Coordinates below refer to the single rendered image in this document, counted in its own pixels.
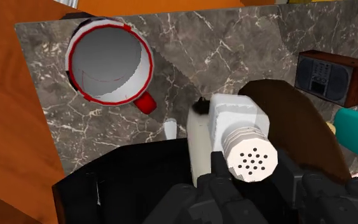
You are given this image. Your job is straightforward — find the small white cylinder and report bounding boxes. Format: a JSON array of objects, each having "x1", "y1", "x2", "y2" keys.
[{"x1": 163, "y1": 118, "x2": 178, "y2": 141}]

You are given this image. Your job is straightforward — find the white mug with red rim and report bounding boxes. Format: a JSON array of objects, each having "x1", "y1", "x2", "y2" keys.
[{"x1": 64, "y1": 17, "x2": 158, "y2": 116}]

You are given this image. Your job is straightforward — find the black rectangular block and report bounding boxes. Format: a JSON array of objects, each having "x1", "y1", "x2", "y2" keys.
[{"x1": 52, "y1": 137, "x2": 198, "y2": 224}]

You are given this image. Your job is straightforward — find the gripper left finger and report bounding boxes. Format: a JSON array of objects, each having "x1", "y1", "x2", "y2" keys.
[{"x1": 141, "y1": 151, "x2": 270, "y2": 224}]

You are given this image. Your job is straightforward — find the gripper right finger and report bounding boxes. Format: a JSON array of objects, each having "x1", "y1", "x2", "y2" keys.
[{"x1": 273, "y1": 148, "x2": 358, "y2": 224}]

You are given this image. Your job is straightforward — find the wooden radio with grey front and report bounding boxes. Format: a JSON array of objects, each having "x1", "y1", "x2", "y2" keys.
[{"x1": 294, "y1": 49, "x2": 358, "y2": 109}]

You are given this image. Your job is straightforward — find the dark brown oval board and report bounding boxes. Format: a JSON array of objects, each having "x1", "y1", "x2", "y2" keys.
[{"x1": 237, "y1": 79, "x2": 352, "y2": 186}]

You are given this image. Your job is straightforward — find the cream slab with black knob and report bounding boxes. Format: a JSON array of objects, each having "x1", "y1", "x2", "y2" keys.
[{"x1": 186, "y1": 95, "x2": 214, "y2": 188}]

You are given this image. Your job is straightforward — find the teal rounded object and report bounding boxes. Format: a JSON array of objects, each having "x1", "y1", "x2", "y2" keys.
[{"x1": 333, "y1": 106, "x2": 358, "y2": 159}]

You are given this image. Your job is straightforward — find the white salt shaker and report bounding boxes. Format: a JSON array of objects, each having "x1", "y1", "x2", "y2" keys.
[{"x1": 208, "y1": 93, "x2": 279, "y2": 183}]

